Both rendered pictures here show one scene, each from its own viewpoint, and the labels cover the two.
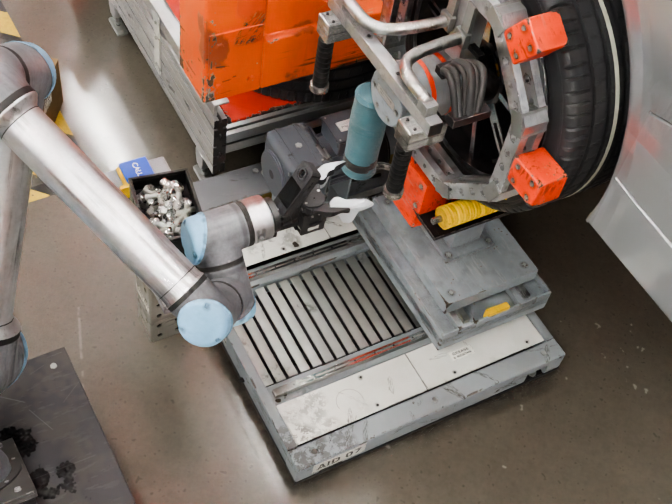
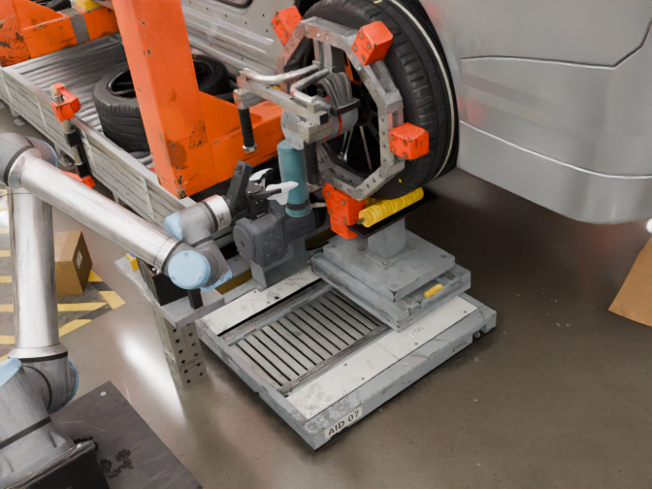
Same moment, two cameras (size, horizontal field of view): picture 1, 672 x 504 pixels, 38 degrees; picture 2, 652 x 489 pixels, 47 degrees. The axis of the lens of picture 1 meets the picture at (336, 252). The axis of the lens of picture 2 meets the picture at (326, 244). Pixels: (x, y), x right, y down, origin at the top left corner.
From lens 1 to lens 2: 0.68 m
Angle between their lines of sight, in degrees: 17
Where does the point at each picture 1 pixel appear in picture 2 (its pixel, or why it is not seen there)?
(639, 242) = (492, 157)
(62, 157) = (63, 181)
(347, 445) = (346, 409)
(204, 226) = (178, 216)
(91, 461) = (142, 445)
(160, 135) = not seen: hidden behind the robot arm
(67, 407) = (117, 416)
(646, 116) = (460, 63)
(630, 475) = (574, 380)
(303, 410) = (307, 396)
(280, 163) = (245, 231)
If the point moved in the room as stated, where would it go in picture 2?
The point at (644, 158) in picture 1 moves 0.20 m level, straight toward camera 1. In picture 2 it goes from (471, 93) to (455, 126)
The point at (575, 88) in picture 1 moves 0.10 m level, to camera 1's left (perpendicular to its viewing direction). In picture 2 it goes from (410, 69) to (374, 72)
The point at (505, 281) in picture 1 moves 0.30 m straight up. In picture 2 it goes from (432, 269) to (431, 196)
